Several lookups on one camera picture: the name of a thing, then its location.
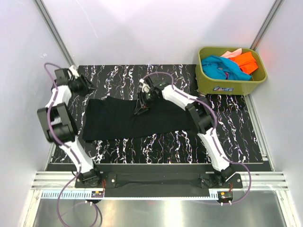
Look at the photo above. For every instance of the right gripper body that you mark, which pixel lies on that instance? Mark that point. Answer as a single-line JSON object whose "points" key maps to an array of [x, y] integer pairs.
{"points": [[143, 98]]}

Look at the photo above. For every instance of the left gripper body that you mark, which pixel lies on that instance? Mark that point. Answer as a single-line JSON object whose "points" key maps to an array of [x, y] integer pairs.
{"points": [[81, 85]]}

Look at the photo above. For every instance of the black t-shirt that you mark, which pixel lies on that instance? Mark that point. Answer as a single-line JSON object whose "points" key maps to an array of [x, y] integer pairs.
{"points": [[114, 118]]}

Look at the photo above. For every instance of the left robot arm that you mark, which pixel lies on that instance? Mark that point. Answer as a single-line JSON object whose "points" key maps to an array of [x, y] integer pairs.
{"points": [[59, 127]]}

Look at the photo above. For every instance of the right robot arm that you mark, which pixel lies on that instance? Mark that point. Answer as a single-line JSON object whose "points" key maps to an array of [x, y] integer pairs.
{"points": [[200, 116]]}

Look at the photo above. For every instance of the olive green plastic bin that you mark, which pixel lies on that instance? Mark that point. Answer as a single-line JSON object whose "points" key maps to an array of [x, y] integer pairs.
{"points": [[208, 85]]}

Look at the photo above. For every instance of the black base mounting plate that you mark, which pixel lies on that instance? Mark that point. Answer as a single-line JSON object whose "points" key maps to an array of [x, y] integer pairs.
{"points": [[135, 181]]}

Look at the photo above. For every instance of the blue t-shirt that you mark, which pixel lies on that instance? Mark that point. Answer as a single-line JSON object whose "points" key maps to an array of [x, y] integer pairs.
{"points": [[223, 69]]}

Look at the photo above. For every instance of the black marbled table mat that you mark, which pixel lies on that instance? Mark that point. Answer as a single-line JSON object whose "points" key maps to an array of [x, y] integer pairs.
{"points": [[235, 130]]}

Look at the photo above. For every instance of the pink t-shirt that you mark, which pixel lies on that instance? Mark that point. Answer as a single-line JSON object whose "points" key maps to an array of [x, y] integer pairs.
{"points": [[232, 54]]}

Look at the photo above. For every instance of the orange t-shirt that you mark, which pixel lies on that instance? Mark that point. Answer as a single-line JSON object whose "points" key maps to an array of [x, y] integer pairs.
{"points": [[246, 62]]}

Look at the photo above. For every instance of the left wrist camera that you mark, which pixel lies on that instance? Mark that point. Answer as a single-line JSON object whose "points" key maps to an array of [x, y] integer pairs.
{"points": [[72, 70]]}

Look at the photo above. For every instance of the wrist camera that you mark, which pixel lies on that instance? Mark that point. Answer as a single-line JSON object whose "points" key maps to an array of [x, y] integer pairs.
{"points": [[147, 85], [72, 70]]}

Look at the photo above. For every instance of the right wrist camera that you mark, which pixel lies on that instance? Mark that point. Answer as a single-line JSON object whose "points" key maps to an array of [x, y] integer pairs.
{"points": [[147, 85]]}

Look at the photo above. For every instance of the left aluminium frame post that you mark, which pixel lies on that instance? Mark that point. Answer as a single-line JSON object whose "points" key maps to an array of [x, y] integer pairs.
{"points": [[53, 30]]}

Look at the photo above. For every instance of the aluminium frame post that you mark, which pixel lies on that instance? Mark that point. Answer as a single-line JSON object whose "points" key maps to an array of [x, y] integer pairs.
{"points": [[266, 23], [53, 30]]}

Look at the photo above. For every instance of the right aluminium frame post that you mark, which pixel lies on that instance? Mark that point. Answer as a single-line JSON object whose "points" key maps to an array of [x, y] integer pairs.
{"points": [[266, 23]]}

